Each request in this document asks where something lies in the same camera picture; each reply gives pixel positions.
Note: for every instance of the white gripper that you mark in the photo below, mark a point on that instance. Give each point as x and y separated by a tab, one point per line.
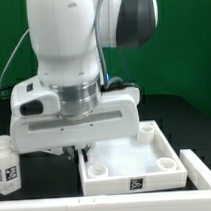
115	117

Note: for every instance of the white square table top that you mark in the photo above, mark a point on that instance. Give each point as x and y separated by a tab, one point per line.
144	162

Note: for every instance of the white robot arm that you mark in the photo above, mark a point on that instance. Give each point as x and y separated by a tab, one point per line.
72	100

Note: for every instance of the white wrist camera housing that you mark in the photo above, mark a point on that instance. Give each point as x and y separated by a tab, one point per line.
31	98

